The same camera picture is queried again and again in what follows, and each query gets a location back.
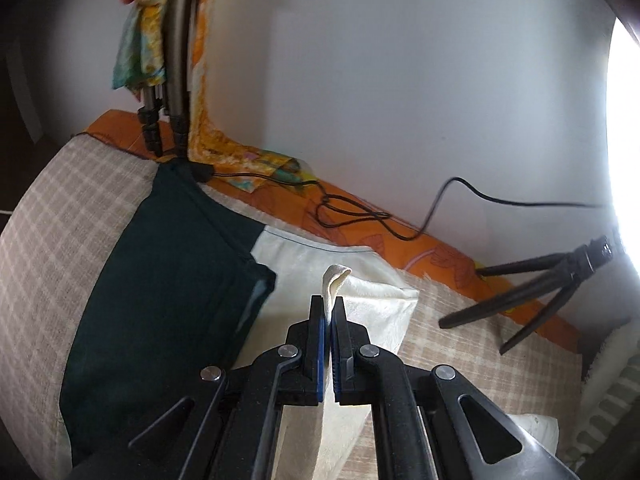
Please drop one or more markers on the beige checked blanket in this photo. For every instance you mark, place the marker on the beige checked blanket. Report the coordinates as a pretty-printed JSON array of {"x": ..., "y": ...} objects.
[{"x": 55, "y": 230}]

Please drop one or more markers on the cream white cloth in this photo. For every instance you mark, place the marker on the cream white cloth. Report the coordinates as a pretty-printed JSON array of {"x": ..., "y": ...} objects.
[{"x": 310, "y": 280}]

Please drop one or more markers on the orange patterned bedsheet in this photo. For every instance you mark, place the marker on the orange patterned bedsheet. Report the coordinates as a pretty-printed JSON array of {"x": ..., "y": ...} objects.
[{"x": 440, "y": 260}]

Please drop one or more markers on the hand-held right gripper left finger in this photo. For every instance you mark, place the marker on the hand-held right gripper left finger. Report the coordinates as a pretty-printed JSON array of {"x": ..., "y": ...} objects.
[{"x": 314, "y": 355}]

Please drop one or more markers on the white fluffy towel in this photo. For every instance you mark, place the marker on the white fluffy towel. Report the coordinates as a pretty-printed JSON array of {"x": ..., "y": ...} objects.
[{"x": 605, "y": 375}]

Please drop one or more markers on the orange patterned hanging cloth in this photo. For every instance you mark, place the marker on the orange patterned hanging cloth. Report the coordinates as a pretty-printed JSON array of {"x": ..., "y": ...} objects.
[{"x": 205, "y": 60}]

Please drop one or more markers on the small black tripod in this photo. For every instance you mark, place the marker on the small black tripod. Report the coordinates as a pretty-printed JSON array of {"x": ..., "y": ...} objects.
[{"x": 530, "y": 290}]

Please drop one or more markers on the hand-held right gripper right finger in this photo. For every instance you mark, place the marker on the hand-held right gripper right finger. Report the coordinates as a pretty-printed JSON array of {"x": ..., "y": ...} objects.
[{"x": 338, "y": 355}]

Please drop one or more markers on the colourful hanging scarf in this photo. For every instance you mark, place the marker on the colourful hanging scarf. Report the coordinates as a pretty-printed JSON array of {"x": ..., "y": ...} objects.
[{"x": 142, "y": 20}]

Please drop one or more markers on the black tripod with grey legs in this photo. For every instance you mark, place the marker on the black tripod with grey legs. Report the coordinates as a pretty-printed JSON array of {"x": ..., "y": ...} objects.
[{"x": 175, "y": 60}]

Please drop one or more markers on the dark green cloth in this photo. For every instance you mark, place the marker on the dark green cloth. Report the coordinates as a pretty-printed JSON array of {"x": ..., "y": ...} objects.
[{"x": 165, "y": 280}]

